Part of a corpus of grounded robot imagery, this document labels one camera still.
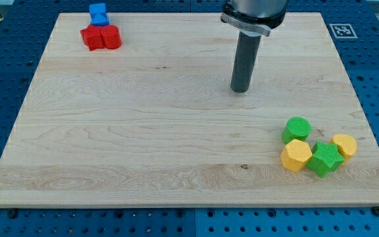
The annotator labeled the green star block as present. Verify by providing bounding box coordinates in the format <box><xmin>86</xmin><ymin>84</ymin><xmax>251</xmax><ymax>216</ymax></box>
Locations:
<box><xmin>306</xmin><ymin>142</ymin><xmax>345</xmax><ymax>178</ymax></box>

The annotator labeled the yellow hexagon block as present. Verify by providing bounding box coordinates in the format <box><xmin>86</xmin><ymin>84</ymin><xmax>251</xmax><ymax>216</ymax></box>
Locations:
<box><xmin>280</xmin><ymin>139</ymin><xmax>313</xmax><ymax>172</ymax></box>

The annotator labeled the blue moon block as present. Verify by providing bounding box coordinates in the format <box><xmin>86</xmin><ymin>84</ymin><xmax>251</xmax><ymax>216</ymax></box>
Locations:
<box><xmin>90</xmin><ymin>13</ymin><xmax>110</xmax><ymax>26</ymax></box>

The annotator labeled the yellow heart block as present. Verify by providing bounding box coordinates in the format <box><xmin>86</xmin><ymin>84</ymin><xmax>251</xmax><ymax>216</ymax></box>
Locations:
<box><xmin>330</xmin><ymin>134</ymin><xmax>358</xmax><ymax>165</ymax></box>

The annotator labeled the green cylinder block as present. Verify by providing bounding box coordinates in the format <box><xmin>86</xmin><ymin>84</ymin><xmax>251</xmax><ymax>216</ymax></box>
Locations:
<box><xmin>282</xmin><ymin>117</ymin><xmax>311</xmax><ymax>144</ymax></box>

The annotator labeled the red cylinder block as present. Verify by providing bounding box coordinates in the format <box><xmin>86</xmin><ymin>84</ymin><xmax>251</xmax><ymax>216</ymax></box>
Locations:
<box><xmin>100</xmin><ymin>25</ymin><xmax>122</xmax><ymax>49</ymax></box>

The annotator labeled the red star block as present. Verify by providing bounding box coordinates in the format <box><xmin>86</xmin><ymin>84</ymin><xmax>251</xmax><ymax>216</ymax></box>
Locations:
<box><xmin>80</xmin><ymin>24</ymin><xmax>105</xmax><ymax>51</ymax></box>

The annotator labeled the light wooden board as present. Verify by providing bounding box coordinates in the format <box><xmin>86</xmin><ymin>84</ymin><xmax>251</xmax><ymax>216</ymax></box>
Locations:
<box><xmin>0</xmin><ymin>13</ymin><xmax>379</xmax><ymax>208</ymax></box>

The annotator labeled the white fiducial marker tag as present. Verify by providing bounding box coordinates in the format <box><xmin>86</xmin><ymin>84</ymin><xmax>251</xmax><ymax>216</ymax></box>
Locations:
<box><xmin>329</xmin><ymin>23</ymin><xmax>357</xmax><ymax>39</ymax></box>

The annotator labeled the blue cube block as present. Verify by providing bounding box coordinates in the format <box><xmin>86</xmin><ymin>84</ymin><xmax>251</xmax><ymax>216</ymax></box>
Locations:
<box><xmin>89</xmin><ymin>3</ymin><xmax>107</xmax><ymax>17</ymax></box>

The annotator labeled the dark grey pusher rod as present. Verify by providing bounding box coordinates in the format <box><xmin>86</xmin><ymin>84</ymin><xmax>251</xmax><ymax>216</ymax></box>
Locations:
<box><xmin>230</xmin><ymin>32</ymin><xmax>261</xmax><ymax>93</ymax></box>

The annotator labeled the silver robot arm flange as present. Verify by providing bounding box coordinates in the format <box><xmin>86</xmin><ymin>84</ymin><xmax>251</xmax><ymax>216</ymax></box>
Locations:
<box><xmin>220</xmin><ymin>0</ymin><xmax>288</xmax><ymax>37</ymax></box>

